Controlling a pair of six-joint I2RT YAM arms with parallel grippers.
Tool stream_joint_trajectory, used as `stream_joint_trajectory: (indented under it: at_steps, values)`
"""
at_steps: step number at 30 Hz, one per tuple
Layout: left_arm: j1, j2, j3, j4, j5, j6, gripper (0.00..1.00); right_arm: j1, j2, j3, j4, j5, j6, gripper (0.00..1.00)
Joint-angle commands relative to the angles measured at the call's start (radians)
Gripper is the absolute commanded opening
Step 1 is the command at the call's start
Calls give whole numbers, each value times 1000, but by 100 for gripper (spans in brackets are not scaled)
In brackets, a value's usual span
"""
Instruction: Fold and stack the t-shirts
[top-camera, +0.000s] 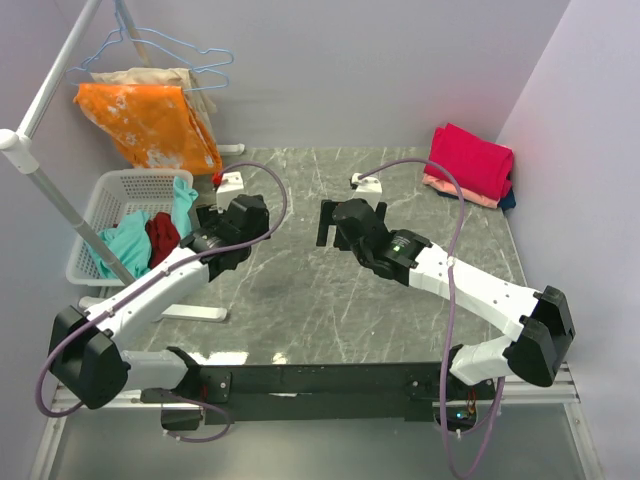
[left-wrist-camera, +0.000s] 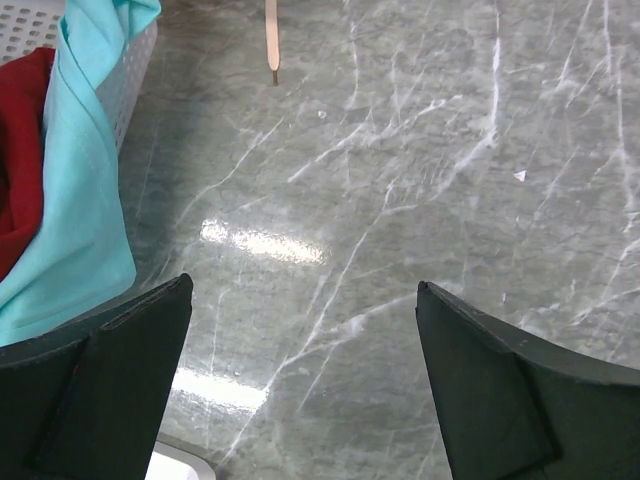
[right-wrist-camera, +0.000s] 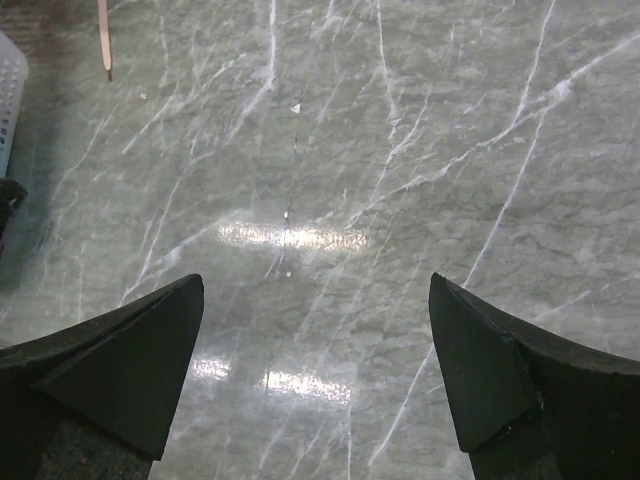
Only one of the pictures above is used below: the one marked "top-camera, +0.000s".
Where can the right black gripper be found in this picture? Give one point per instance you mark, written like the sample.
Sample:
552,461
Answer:
325,222

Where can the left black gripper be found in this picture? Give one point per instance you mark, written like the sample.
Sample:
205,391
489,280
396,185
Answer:
262,229

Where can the dark red t shirt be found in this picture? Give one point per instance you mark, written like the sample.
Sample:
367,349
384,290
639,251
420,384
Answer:
163,237

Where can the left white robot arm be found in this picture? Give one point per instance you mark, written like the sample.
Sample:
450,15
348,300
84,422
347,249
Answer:
90,350

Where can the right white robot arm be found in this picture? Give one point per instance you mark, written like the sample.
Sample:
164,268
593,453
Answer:
536,326

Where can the teal t shirt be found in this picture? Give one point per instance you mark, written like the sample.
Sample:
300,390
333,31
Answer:
128,240

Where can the orange patterned cloth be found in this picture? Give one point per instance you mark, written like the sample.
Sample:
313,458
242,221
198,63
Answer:
152,126

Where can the folded pink t shirt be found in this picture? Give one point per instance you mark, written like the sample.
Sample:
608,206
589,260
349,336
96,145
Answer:
477,165

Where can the white laundry basket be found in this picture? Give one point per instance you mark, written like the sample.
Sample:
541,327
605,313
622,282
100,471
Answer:
117,194

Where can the beige cloth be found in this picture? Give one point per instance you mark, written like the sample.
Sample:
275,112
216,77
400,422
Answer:
180,77

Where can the folded navy t shirt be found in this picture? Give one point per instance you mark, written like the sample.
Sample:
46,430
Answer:
508,202

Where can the white clothes rack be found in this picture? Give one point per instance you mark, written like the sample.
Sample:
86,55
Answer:
35,239

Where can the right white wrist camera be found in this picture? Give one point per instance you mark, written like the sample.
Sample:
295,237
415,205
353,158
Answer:
367,188

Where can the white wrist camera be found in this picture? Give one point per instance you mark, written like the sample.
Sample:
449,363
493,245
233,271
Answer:
367,188
227,187

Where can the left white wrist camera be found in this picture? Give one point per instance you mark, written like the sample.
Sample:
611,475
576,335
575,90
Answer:
227,187

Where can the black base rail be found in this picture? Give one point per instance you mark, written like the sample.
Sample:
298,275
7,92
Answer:
319,392

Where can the aluminium frame rail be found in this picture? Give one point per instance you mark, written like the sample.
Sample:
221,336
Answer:
516,392

